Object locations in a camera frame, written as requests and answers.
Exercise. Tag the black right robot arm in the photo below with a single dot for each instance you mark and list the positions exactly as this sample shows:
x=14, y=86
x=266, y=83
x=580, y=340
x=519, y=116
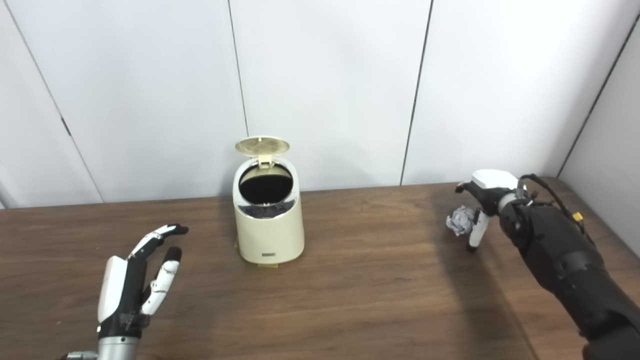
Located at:
x=565, y=260

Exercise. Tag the cream-colored bin body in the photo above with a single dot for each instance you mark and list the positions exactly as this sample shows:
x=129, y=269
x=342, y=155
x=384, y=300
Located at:
x=270, y=235

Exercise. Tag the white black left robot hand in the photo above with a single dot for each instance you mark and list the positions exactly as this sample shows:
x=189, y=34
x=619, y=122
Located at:
x=117, y=295

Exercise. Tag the white paper ball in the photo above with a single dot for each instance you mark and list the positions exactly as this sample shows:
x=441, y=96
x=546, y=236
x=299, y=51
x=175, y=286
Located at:
x=461, y=221

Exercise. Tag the round cream bin lid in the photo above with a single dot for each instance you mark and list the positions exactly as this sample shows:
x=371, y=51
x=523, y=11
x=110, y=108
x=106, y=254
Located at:
x=262, y=145

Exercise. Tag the yellowish tape piece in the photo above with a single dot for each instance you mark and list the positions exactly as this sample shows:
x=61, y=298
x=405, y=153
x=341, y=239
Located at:
x=268, y=265

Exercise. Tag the black wall panel hinge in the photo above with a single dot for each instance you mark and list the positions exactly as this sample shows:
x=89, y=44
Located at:
x=65, y=127

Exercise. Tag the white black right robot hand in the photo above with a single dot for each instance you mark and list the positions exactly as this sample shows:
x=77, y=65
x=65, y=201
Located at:
x=492, y=182

